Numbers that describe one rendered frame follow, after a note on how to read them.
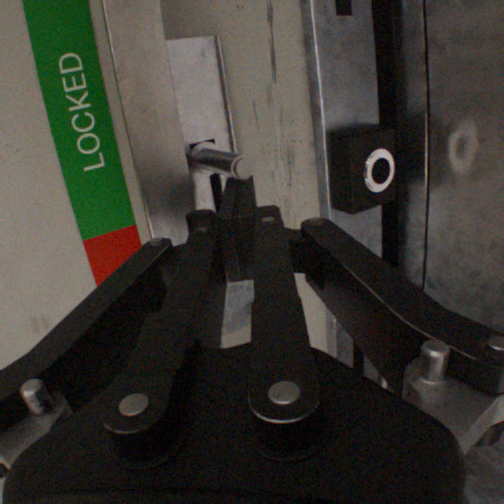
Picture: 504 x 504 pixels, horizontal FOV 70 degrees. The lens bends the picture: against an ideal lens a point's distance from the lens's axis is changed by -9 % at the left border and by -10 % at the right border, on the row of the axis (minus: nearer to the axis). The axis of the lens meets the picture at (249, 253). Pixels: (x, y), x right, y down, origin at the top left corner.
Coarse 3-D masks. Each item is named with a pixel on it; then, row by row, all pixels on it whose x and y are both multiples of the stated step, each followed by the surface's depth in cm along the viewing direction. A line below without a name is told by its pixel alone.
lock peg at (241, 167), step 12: (204, 144) 25; (192, 156) 24; (204, 156) 24; (216, 156) 22; (228, 156) 21; (240, 156) 21; (192, 168) 25; (204, 168) 24; (216, 168) 22; (228, 168) 21; (240, 168) 21; (252, 168) 21; (240, 180) 21
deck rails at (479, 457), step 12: (492, 444) 31; (468, 456) 34; (480, 456) 33; (492, 456) 31; (468, 468) 33; (480, 468) 32; (492, 468) 31; (468, 480) 32; (480, 480) 31; (492, 480) 31; (468, 492) 30; (480, 492) 30; (492, 492) 30
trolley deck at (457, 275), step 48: (432, 0) 24; (480, 0) 21; (432, 48) 26; (480, 48) 23; (432, 96) 27; (480, 96) 24; (432, 144) 29; (480, 144) 25; (432, 192) 30; (480, 192) 26; (432, 240) 32; (480, 240) 28; (432, 288) 33; (480, 288) 29
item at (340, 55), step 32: (320, 0) 24; (352, 0) 26; (320, 32) 25; (352, 32) 27; (320, 64) 26; (352, 64) 27; (320, 96) 27; (352, 96) 28; (320, 128) 28; (352, 128) 29; (320, 160) 29; (320, 192) 31; (352, 224) 32; (352, 352) 37
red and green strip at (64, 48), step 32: (32, 0) 18; (64, 0) 18; (32, 32) 18; (64, 32) 19; (64, 64) 19; (96, 64) 20; (64, 96) 20; (96, 96) 21; (64, 128) 21; (96, 128) 21; (64, 160) 21; (96, 160) 22; (96, 192) 23; (128, 192) 24; (96, 224) 23; (128, 224) 24; (96, 256) 24; (128, 256) 25
